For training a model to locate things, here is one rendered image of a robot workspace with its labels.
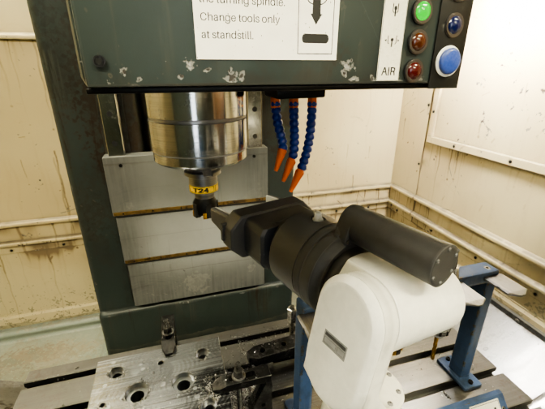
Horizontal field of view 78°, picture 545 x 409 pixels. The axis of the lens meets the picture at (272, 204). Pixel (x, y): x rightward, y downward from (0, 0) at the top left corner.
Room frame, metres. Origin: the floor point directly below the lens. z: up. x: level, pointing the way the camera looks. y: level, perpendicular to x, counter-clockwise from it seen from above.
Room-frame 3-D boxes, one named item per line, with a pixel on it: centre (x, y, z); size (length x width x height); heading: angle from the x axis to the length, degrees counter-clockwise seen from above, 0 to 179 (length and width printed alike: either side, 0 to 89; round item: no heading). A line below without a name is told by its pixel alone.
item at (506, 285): (0.61, -0.50, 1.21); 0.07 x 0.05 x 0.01; 16
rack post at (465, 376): (0.66, -0.49, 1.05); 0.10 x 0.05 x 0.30; 16
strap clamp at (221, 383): (0.56, 0.07, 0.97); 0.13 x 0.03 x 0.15; 106
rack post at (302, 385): (0.53, -0.07, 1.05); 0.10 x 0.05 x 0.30; 16
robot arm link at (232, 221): (0.35, -0.02, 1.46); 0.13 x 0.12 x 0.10; 123
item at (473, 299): (0.57, -0.40, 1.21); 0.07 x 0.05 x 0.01; 16
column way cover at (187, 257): (1.00, 0.25, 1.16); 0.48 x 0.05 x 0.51; 106
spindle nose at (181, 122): (0.57, 0.12, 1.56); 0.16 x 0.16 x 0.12
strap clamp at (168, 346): (0.69, 0.27, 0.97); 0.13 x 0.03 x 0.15; 16
